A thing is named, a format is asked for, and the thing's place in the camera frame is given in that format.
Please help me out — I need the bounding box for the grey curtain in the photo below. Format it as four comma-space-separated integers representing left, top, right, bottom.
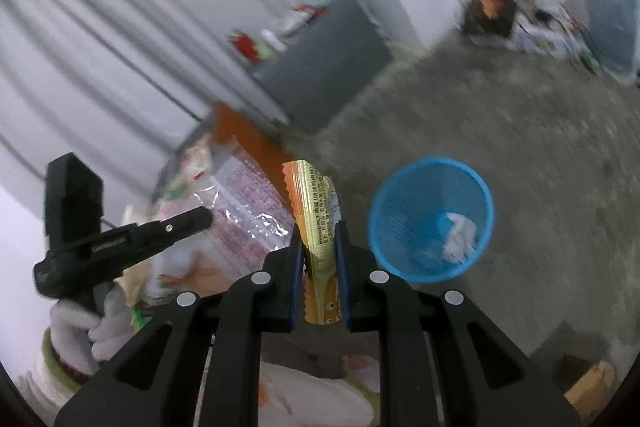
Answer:
0, 0, 281, 198

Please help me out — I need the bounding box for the cardboard box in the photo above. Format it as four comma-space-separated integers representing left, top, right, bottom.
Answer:
562, 354, 618, 413

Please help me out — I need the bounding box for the person's left forearm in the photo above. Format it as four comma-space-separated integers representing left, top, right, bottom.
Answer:
20, 327, 96, 413

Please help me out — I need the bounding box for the pale snack packet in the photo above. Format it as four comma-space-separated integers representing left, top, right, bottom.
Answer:
165, 134, 221, 208

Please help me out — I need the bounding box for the blue water jug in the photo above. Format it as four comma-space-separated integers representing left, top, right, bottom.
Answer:
575, 0, 640, 82

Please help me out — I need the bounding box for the white floor clutter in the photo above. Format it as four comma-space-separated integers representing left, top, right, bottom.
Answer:
515, 7, 601, 68

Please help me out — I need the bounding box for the red thermos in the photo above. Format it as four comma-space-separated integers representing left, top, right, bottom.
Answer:
230, 32, 261, 62

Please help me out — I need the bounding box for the blue mesh wastebasket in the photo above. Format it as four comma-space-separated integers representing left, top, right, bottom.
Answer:
368, 157, 496, 285

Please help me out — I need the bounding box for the dark bag with orange print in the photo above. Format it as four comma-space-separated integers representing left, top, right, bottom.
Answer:
462, 0, 518, 40

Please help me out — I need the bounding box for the white crumpled tissue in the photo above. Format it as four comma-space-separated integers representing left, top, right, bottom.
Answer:
442, 212, 478, 265

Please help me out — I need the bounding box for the white and red packet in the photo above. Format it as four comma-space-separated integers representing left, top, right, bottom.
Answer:
280, 2, 328, 35

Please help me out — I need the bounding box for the person's left hand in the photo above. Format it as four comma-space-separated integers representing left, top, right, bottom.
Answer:
49, 283, 137, 376

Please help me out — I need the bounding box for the green snack packet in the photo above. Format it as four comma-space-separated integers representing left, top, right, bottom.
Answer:
131, 307, 153, 333

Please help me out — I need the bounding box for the person's white clothing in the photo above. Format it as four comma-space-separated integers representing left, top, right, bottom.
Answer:
260, 354, 383, 427

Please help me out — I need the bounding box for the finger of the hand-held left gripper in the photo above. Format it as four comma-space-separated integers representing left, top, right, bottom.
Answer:
145, 206, 214, 250

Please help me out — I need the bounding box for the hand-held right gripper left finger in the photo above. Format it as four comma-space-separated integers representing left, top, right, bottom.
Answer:
54, 223, 305, 427

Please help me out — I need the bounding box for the table with floral tablecloth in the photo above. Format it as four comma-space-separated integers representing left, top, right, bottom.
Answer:
120, 102, 301, 308

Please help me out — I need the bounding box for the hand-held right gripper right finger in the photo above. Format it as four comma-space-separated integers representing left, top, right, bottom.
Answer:
334, 222, 582, 427

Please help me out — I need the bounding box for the grey cabinet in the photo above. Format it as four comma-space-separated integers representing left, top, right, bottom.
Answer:
250, 0, 393, 132

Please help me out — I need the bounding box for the gold snack wrapper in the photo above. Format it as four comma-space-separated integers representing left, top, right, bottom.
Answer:
281, 160, 346, 325

